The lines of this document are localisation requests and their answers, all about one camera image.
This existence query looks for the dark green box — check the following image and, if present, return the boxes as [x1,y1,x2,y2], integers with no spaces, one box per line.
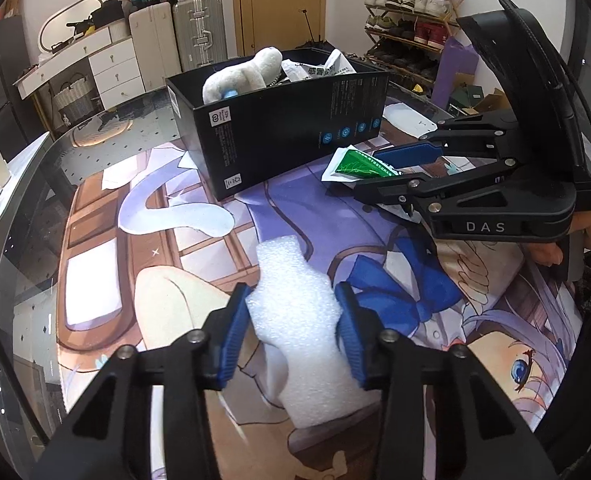
[448,84,491,116]

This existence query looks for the black cardboard box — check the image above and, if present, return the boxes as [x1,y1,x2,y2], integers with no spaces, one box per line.
[165,49,391,202]

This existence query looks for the beige suitcase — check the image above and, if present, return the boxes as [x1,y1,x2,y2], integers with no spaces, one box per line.
[128,1,182,92]

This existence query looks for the woven basket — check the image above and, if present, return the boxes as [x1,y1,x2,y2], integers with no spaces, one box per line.
[50,72,101,126]

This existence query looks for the black cable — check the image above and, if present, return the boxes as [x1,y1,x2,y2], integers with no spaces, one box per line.
[498,0,591,131]

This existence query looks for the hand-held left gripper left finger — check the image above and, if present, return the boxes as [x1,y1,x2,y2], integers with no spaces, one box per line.
[35,282,253,480]

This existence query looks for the grey refrigerator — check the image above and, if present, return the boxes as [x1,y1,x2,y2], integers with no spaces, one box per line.
[0,15,38,136]

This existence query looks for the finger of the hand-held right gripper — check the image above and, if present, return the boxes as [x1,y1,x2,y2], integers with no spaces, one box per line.
[375,112,519,168]
[353,157,575,216]

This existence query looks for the wooden door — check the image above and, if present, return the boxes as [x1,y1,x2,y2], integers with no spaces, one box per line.
[230,0,329,58]

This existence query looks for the silver suitcase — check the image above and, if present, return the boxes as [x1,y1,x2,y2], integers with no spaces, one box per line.
[171,0,228,72]

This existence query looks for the black bag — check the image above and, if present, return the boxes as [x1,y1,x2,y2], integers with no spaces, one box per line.
[90,0,126,28]

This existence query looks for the green packet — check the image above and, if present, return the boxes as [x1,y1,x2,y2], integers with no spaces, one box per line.
[321,146,409,183]

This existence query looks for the purple yoga mat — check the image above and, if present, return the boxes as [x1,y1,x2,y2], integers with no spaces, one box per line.
[430,35,480,111]

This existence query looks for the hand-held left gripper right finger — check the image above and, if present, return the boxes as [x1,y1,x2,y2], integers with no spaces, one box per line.
[334,281,559,480]

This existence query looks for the white plush toy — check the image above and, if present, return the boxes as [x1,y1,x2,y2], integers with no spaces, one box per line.
[202,46,283,106]

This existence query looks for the black umbrella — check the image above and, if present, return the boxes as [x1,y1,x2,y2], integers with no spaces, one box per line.
[298,7,326,51]

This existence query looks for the open cardboard box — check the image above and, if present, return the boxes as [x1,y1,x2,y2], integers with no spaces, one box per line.
[475,89,513,113]

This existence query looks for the white dressing table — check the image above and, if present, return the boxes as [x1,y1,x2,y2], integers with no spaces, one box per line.
[14,25,143,128]

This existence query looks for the printed desk mat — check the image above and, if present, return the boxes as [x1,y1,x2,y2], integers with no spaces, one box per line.
[55,100,583,480]

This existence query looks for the oval mirror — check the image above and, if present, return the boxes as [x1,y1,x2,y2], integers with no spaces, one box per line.
[38,0,107,53]

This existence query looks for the white foam piece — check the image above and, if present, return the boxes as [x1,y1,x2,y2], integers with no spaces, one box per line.
[245,232,381,431]

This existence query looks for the white side desk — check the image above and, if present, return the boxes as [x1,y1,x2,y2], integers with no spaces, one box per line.
[0,132,51,251]

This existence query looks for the group of assorted shoes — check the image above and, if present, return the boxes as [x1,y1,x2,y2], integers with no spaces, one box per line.
[361,0,461,83]

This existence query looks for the wooden shoe rack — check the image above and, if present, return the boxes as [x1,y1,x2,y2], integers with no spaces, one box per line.
[363,0,463,86]

